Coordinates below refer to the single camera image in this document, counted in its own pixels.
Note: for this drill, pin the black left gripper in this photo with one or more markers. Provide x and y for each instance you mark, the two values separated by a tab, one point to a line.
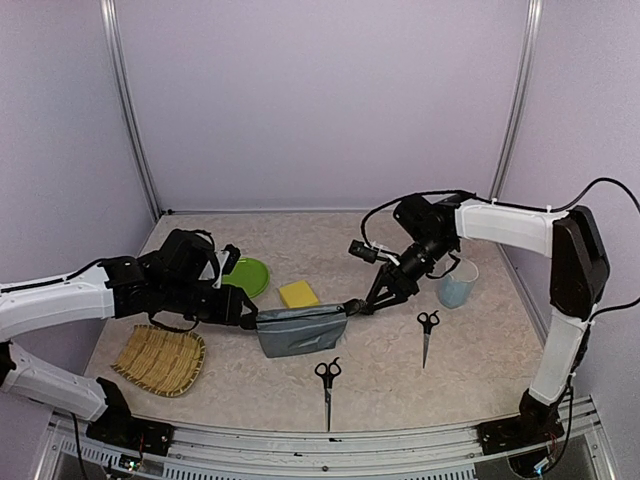
229	309

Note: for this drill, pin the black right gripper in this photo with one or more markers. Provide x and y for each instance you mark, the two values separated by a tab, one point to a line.
402	284

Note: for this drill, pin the grey zipper pouch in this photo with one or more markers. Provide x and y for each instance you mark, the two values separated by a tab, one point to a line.
305	330

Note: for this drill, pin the black handled scissors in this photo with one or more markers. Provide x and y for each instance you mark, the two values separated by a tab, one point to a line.
427	321
327	372

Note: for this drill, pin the black handled scissors front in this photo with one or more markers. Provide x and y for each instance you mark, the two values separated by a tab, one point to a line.
327	372

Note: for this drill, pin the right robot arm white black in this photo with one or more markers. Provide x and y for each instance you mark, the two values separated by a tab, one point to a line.
566	236

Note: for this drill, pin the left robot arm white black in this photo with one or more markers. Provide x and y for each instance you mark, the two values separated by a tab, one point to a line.
183	276

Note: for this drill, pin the green plastic plate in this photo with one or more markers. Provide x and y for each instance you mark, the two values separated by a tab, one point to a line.
249	274

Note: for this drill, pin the yellow sponge block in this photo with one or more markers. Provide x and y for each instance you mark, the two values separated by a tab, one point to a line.
297	295

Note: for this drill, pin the light blue cup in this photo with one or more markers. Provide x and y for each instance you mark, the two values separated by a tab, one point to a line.
456	286

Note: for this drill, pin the woven bamboo tray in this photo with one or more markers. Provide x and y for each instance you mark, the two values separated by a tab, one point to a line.
163	363

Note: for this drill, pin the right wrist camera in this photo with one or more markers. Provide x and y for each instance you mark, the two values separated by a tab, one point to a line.
372	254

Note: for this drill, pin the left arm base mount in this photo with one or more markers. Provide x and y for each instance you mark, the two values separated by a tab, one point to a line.
118	427

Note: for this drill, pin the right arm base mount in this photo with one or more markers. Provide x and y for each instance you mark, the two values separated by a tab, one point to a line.
520	425

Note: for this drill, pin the right aluminium frame post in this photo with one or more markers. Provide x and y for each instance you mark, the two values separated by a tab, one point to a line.
519	96

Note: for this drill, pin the aluminium frame post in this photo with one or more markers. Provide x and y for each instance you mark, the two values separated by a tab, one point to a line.
519	96
116	52

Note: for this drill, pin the front aluminium rail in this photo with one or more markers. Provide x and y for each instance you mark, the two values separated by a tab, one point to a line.
453	451

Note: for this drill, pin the left aluminium frame post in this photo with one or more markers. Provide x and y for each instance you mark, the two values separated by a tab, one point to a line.
116	52

